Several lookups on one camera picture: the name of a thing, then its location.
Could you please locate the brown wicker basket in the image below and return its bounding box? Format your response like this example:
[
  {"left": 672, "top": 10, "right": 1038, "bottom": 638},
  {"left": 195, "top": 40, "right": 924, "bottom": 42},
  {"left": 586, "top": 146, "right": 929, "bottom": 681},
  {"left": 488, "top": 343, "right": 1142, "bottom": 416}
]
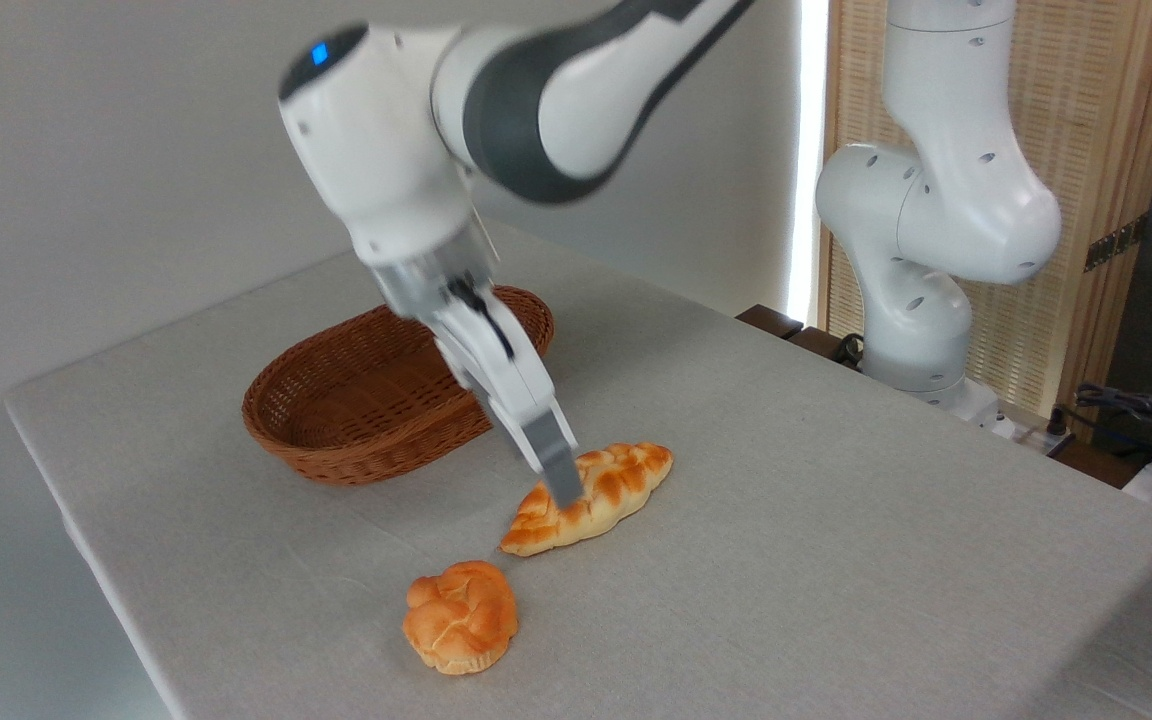
[{"left": 241, "top": 284, "right": 556, "bottom": 488}]

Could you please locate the white power strip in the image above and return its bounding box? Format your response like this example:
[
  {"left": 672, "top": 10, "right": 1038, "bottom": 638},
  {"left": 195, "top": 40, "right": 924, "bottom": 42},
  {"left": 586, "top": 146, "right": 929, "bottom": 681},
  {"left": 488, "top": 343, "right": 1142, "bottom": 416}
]
[{"left": 986, "top": 405, "right": 1077, "bottom": 458}]

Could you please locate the black cable bundle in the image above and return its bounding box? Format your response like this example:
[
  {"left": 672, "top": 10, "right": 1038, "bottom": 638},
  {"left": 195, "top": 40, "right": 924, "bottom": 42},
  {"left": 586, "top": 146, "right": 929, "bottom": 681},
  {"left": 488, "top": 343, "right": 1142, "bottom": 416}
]
[{"left": 1048, "top": 382, "right": 1152, "bottom": 473}]

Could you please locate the long braided bread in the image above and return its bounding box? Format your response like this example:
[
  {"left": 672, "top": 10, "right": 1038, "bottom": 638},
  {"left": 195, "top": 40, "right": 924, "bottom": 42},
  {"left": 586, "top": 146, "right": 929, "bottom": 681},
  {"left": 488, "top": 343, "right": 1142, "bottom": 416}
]
[{"left": 498, "top": 441, "right": 676, "bottom": 559}]

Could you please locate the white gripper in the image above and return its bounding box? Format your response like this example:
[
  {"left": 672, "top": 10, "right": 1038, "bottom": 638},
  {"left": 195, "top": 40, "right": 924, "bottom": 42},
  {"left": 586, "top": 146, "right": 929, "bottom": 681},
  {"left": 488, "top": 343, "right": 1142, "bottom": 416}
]
[{"left": 422, "top": 287, "right": 588, "bottom": 510}]

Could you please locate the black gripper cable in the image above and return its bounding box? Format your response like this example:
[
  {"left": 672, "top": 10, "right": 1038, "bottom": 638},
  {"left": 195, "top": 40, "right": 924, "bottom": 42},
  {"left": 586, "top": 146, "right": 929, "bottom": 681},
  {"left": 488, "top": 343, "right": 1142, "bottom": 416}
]
[{"left": 444, "top": 278, "right": 519, "bottom": 363}]

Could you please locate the round knotted bread bun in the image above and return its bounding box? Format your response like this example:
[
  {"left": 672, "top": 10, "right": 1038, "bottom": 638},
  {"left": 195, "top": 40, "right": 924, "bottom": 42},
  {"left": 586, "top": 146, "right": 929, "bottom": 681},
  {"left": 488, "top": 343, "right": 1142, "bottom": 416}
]
[{"left": 402, "top": 560, "right": 520, "bottom": 677}]

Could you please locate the wooden slatted folding screen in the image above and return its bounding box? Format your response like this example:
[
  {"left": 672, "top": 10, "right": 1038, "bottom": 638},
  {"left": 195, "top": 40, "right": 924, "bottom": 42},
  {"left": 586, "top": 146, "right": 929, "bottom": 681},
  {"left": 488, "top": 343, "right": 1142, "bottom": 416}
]
[{"left": 816, "top": 0, "right": 1152, "bottom": 441}]

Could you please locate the grey tablecloth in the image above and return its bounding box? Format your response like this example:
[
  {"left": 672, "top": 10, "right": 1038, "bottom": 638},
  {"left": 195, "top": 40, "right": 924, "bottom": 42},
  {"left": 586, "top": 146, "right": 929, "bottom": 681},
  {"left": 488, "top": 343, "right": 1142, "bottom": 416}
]
[{"left": 4, "top": 220, "right": 1152, "bottom": 720}]

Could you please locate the metal screen hinge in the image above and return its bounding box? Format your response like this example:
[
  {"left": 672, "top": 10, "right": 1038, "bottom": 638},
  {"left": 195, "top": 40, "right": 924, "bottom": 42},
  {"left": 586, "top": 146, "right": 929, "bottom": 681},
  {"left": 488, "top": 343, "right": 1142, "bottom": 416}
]
[{"left": 1083, "top": 214, "right": 1150, "bottom": 274}]

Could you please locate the dark wooden mounting table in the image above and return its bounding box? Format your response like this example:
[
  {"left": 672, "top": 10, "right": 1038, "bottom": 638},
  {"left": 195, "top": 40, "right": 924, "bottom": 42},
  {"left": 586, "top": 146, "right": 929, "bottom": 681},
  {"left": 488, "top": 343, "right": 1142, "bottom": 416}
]
[{"left": 735, "top": 304, "right": 867, "bottom": 373}]

